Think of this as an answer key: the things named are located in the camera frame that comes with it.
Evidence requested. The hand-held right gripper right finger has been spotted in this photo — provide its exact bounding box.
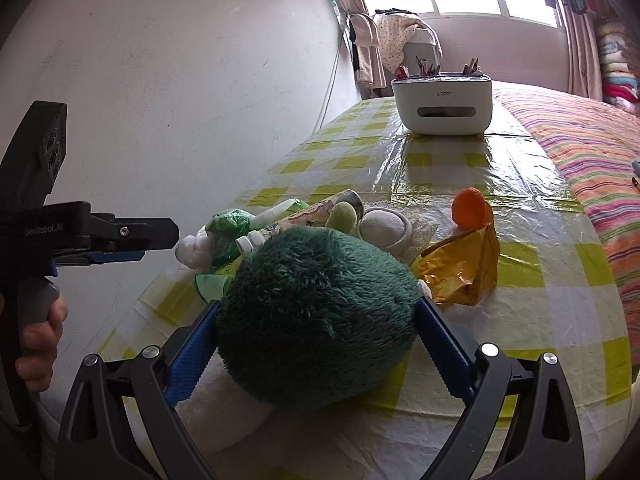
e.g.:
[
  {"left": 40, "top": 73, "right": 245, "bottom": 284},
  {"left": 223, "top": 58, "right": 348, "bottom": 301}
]
[{"left": 414, "top": 296, "right": 586, "bottom": 480}]

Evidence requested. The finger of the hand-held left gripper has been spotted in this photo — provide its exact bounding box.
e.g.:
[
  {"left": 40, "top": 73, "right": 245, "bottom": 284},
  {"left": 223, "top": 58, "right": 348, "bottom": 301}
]
[
  {"left": 56, "top": 251, "right": 147, "bottom": 267},
  {"left": 90, "top": 213, "right": 180, "bottom": 252}
]

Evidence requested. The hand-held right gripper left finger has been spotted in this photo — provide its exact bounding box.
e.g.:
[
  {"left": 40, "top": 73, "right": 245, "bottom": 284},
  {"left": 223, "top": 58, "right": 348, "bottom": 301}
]
[{"left": 56, "top": 299, "right": 223, "bottom": 480}]

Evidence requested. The yellow snack bag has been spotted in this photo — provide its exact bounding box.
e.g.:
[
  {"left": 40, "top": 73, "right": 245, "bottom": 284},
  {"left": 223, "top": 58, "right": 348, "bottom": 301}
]
[{"left": 416, "top": 220, "right": 501, "bottom": 307}]

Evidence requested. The green plastic bag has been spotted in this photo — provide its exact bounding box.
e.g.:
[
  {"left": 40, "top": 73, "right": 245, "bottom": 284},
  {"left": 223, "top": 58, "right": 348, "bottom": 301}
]
[{"left": 192, "top": 197, "right": 313, "bottom": 306}]

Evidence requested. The white plush toy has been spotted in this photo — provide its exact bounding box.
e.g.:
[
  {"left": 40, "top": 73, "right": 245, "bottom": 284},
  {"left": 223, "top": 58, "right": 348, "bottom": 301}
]
[{"left": 357, "top": 207, "right": 416, "bottom": 263}]

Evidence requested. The green plush toy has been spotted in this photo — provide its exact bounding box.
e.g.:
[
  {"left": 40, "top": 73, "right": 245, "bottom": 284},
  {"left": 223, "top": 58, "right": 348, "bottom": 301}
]
[{"left": 175, "top": 226, "right": 423, "bottom": 456}]

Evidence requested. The person's left hand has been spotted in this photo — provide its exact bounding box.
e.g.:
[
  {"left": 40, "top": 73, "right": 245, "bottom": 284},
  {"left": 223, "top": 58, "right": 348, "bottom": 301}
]
[{"left": 15, "top": 290, "right": 68, "bottom": 393}]

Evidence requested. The small white plush rabbit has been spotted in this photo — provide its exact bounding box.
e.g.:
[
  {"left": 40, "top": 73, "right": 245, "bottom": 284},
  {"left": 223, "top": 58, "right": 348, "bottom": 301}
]
[{"left": 175, "top": 234, "right": 216, "bottom": 271}]

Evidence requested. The small white bottle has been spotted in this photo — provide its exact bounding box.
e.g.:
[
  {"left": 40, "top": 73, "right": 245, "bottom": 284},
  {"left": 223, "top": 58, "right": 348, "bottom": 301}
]
[{"left": 235, "top": 230, "right": 266, "bottom": 257}]

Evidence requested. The orange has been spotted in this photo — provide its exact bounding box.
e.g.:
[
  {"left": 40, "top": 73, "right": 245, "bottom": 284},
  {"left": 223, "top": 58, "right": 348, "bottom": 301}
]
[{"left": 451, "top": 187, "right": 494, "bottom": 231}]

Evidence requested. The light green plush piece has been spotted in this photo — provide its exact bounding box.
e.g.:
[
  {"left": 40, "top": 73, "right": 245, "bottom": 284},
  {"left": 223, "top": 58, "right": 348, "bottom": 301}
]
[{"left": 327, "top": 201, "right": 358, "bottom": 237}]

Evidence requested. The cartoon printed packet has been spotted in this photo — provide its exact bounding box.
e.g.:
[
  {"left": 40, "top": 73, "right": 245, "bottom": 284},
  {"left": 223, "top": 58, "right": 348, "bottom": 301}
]
[{"left": 270, "top": 190, "right": 358, "bottom": 233}]

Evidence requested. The striped bed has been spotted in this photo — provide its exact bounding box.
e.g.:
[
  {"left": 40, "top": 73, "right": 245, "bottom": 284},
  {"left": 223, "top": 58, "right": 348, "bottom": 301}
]
[{"left": 492, "top": 85, "right": 640, "bottom": 376}]

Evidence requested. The white desk organizer box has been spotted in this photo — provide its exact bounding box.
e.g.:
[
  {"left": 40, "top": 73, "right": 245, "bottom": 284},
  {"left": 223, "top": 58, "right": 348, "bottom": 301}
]
[{"left": 391, "top": 72, "right": 495, "bottom": 137}]

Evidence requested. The bunch of pens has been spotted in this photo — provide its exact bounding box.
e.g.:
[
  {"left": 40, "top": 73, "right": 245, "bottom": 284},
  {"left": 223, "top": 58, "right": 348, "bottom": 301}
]
[{"left": 394, "top": 56, "right": 483, "bottom": 80}]

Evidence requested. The beige hanging garment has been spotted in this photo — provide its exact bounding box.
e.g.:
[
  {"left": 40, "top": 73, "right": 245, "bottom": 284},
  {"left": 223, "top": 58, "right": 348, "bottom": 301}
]
[{"left": 349, "top": 12, "right": 386, "bottom": 101}]

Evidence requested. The white appliance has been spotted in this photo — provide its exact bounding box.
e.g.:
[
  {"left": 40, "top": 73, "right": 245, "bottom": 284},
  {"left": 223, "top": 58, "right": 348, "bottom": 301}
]
[{"left": 407, "top": 27, "right": 444, "bottom": 81}]

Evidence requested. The dotted cloth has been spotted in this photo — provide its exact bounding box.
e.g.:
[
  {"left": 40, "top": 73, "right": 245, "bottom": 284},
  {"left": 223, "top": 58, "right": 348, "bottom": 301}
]
[{"left": 374, "top": 12, "right": 443, "bottom": 86}]

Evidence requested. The stack of folded blankets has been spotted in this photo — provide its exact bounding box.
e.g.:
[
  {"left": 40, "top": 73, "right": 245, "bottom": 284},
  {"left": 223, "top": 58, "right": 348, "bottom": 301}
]
[{"left": 595, "top": 17, "right": 640, "bottom": 107}]

